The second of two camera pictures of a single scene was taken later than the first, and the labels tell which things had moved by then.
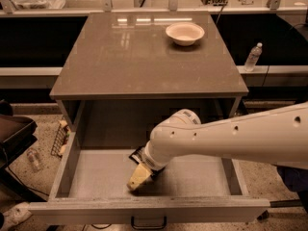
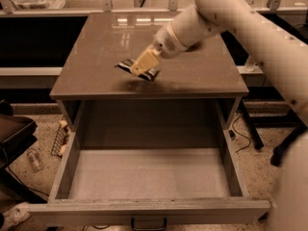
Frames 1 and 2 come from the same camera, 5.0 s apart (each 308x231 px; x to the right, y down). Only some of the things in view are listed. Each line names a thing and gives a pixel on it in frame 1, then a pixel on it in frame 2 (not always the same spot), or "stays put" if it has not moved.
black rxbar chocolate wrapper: [137, 156] → [127, 64]
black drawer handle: [141, 227] stays put
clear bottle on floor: [33, 159] stays put
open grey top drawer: [90, 187] stays put
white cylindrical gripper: [150, 163] → [168, 41]
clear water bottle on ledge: [254, 55] stays put
